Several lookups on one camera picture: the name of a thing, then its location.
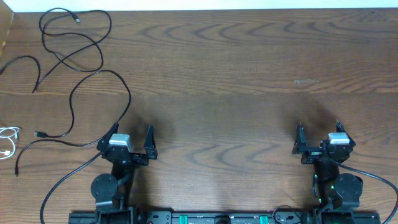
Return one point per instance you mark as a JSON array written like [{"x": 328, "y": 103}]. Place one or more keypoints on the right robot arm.
[{"x": 338, "y": 193}]

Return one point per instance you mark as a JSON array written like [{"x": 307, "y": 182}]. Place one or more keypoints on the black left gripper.
[{"x": 130, "y": 156}]

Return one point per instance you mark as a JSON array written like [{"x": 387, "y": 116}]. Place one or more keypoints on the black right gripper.
[{"x": 300, "y": 145}]

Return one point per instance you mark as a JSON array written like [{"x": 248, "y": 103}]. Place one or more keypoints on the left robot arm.
[{"x": 112, "y": 191}]

